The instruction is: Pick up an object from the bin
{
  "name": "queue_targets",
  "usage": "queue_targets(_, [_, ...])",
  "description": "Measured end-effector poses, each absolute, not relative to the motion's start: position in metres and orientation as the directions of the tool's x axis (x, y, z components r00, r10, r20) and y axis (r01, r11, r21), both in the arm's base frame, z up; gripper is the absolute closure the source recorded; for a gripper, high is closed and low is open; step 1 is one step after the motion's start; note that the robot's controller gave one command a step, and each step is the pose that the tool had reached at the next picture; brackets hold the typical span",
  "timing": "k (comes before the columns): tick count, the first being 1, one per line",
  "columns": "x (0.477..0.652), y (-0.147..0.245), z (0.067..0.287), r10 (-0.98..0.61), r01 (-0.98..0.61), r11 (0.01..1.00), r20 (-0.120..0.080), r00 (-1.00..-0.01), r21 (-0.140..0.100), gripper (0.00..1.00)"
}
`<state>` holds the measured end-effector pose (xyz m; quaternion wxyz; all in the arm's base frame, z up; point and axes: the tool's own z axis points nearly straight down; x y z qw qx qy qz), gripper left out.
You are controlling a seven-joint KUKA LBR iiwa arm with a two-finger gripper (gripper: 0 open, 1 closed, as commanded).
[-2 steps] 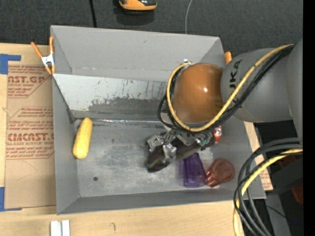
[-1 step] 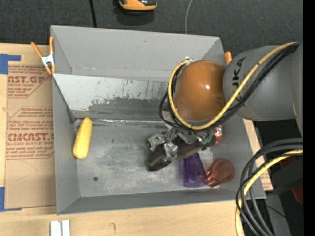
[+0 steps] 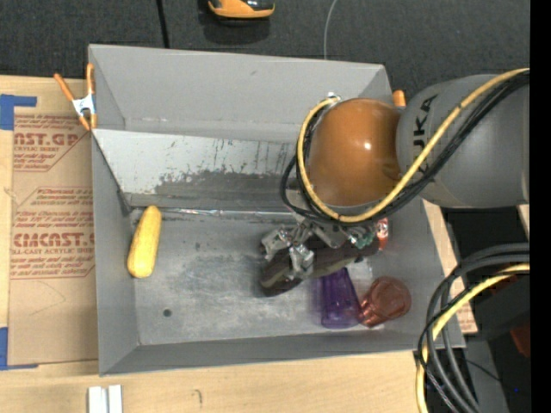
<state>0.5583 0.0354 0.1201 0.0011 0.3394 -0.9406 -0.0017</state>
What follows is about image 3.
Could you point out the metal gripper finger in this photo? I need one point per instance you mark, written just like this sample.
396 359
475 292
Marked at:
302 260
275 242

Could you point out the dark brown block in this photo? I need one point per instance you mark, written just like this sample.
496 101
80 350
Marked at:
340 257

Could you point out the purple clear plastic cup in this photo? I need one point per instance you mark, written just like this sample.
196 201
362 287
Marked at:
339 301

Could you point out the small orange clear object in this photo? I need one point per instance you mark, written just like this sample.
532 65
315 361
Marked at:
382 231

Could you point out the grey metal bin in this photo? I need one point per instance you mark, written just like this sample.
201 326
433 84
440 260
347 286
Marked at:
206 282

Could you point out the red clear plastic cup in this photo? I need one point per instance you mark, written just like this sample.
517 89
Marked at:
386 301

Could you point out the yellow toy corn cob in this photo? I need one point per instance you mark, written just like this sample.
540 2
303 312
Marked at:
145 241

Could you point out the brown cardboard board, red print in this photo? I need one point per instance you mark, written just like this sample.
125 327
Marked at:
47 273

